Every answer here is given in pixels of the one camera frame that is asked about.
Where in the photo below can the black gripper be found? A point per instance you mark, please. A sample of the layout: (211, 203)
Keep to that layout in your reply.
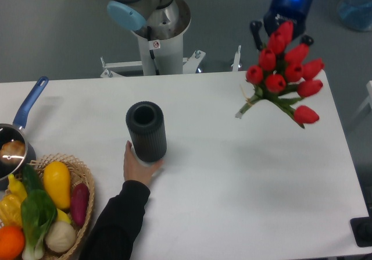
(281, 11)

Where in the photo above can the red tulip bouquet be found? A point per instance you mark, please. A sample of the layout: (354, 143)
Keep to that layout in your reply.
(282, 77)

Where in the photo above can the dark grey ribbed vase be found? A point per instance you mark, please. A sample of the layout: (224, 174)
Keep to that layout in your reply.
(145, 123)

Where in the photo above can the black sleeved forearm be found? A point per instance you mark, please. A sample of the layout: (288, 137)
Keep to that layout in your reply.
(118, 225)

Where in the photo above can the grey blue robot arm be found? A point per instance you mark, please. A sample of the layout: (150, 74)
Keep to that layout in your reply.
(133, 14)

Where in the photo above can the person's hand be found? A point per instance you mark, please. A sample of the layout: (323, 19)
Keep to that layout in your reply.
(135, 171)

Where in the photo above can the blue translucent bin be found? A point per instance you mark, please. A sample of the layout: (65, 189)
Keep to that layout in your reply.
(355, 14)

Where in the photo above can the black device at table edge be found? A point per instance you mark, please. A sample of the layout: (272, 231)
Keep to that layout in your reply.
(361, 228)

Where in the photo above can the woven wicker basket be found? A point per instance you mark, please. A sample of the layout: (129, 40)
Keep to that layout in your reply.
(79, 173)

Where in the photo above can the purple eggplant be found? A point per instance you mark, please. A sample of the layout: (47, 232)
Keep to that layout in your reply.
(79, 204)

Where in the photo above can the yellow squash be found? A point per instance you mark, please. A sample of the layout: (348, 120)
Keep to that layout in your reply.
(57, 184)

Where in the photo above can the brown bread roll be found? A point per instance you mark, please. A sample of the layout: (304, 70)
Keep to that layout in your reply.
(12, 153)

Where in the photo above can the beige garlic bulb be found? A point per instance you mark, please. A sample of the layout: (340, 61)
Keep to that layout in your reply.
(60, 237)

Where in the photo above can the green bok choy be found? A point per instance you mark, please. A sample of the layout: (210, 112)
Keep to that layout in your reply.
(38, 213)

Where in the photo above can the yellow bell pepper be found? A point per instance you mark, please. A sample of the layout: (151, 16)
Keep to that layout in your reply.
(11, 211)

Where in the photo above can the orange fruit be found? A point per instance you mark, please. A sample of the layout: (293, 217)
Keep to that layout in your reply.
(12, 242)

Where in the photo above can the white table frame leg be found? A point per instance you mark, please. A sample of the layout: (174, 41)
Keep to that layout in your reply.
(362, 111)

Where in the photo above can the blue handled saucepan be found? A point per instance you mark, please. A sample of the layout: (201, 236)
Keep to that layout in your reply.
(14, 131)

